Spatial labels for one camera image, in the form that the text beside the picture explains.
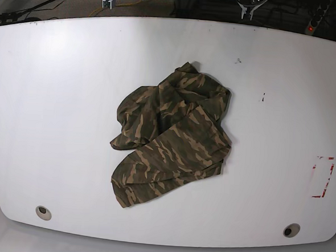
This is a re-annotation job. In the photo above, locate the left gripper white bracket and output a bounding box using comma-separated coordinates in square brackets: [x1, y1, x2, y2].
[236, 0, 268, 14]

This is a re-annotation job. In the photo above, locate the camouflage T-shirt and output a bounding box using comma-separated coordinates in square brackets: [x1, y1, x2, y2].
[110, 63, 231, 208]

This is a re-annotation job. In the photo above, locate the red tape rectangle marking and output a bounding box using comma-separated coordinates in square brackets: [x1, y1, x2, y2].
[309, 156, 335, 198]

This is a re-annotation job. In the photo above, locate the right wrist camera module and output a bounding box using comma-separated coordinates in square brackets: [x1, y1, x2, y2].
[102, 0, 112, 9]

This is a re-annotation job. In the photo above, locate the yellow cable on floor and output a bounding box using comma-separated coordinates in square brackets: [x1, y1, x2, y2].
[89, 0, 142, 21]

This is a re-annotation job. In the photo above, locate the black power strip red switch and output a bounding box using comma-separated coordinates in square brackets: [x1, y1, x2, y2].
[305, 3, 329, 35]

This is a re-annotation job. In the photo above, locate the left table cable grommet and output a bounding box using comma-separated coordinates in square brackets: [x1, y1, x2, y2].
[35, 206, 52, 221]

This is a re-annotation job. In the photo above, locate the table cable grommet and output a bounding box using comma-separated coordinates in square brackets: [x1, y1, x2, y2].
[35, 206, 52, 221]
[283, 223, 301, 238]

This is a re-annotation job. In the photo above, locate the right table cable grommet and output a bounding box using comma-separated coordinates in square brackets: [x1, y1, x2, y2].
[283, 223, 301, 238]

